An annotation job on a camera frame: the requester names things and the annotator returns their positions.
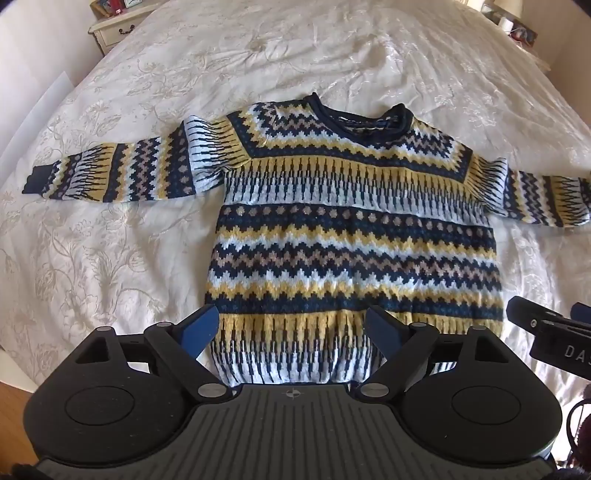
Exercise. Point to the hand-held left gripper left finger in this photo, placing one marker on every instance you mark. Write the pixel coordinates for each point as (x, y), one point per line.
(203, 325)

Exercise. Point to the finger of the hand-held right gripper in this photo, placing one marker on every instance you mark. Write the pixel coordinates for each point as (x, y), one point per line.
(526, 311)
(582, 314)

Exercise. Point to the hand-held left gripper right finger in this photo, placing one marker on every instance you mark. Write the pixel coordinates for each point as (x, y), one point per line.
(379, 330)

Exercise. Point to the navy yellow patterned knit sweater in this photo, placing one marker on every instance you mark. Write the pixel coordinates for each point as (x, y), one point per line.
(351, 221)

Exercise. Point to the white embroidered bedspread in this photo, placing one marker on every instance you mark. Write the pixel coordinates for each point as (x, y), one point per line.
(277, 60)

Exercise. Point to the white cup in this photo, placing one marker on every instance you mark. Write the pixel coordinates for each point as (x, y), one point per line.
(508, 21)

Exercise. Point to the cream nightstand with drawer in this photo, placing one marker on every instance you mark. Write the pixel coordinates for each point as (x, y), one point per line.
(117, 32)

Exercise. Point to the table lamp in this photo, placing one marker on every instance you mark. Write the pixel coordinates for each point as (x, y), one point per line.
(505, 5)

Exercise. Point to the colourful books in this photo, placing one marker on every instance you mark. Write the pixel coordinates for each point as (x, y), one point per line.
(113, 6)

